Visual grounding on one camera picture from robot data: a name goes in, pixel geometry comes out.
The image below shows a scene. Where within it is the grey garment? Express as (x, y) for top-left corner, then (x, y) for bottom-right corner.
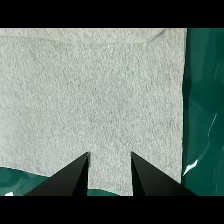
(0, 27), (188, 197)

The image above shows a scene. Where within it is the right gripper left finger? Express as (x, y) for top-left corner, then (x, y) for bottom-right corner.
(25, 151), (91, 197)

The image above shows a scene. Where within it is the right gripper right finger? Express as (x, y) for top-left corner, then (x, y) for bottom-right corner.
(130, 151), (198, 197)

